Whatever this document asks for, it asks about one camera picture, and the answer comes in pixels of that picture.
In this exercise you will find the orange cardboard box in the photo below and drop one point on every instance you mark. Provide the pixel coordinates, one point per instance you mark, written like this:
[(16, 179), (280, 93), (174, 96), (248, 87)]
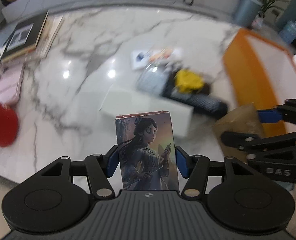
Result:
[(261, 71)]

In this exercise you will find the clear plastic box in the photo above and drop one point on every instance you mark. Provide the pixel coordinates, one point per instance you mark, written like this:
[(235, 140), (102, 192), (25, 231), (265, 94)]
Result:
[(154, 78)]

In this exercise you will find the water jug bottle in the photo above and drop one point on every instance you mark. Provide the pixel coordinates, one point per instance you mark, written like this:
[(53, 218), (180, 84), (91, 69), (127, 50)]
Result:
[(288, 33)]

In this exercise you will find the illustrated card box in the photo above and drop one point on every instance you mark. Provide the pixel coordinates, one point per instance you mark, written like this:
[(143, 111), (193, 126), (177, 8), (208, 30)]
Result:
[(146, 151)]

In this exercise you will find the white hand cream tube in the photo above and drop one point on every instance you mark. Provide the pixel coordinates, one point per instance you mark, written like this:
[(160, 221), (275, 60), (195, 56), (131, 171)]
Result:
[(142, 58)]

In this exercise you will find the white rectangular case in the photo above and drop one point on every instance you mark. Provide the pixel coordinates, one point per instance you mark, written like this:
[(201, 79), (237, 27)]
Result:
[(122, 101)]

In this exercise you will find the blue-grey trash bin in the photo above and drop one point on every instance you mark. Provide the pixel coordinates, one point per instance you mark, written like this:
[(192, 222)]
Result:
[(246, 12)]

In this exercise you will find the dark blue tube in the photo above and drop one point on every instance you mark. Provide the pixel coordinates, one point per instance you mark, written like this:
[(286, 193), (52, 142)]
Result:
[(202, 104)]

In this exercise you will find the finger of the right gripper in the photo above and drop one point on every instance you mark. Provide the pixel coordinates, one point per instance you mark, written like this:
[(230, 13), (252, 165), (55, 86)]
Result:
[(285, 112), (253, 143)]

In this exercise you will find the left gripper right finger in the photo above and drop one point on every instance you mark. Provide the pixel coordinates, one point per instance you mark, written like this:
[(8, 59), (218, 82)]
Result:
[(196, 169)]

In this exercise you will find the potted plant right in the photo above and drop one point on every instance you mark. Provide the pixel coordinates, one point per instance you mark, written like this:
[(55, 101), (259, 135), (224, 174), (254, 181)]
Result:
[(268, 4)]

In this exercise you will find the pink flat case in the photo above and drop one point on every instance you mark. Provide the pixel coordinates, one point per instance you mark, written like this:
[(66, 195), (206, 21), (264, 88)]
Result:
[(10, 84)]

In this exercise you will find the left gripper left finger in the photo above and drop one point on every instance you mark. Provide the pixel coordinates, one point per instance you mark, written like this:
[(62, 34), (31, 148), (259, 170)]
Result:
[(96, 169)]

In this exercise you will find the red mug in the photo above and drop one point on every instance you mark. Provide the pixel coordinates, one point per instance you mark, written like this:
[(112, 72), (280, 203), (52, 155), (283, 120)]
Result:
[(9, 125)]

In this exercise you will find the woven pink bag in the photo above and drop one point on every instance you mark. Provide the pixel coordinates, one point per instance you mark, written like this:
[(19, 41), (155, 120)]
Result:
[(257, 22)]

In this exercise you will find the yellow tape measure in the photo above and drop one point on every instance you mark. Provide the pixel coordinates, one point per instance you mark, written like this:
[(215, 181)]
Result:
[(188, 82)]

